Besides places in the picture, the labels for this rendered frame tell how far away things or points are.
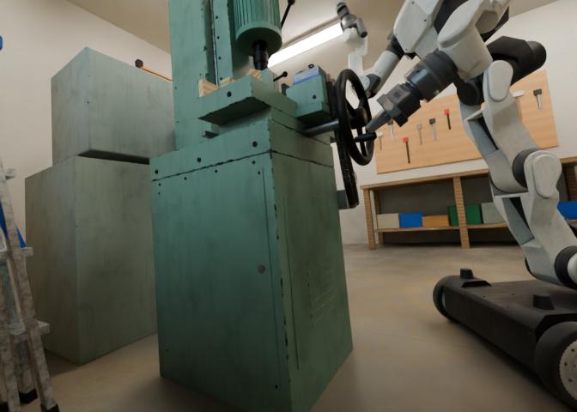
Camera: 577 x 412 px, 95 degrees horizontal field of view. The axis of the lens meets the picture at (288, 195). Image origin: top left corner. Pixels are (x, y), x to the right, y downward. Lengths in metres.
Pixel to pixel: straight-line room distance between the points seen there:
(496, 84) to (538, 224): 0.49
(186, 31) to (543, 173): 1.39
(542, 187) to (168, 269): 1.27
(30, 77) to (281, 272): 2.82
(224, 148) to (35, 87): 2.47
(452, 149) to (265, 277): 3.68
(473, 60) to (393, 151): 3.54
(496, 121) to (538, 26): 3.56
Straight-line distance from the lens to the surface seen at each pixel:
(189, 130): 1.16
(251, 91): 0.72
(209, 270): 0.89
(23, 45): 3.29
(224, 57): 1.17
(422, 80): 0.71
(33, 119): 3.06
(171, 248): 1.03
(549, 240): 1.25
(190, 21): 1.34
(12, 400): 1.18
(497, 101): 1.19
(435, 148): 4.18
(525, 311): 1.07
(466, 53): 0.74
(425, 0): 1.22
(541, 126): 4.29
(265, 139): 0.73
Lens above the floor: 0.53
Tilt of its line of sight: 4 degrees up
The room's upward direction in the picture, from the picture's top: 5 degrees counter-clockwise
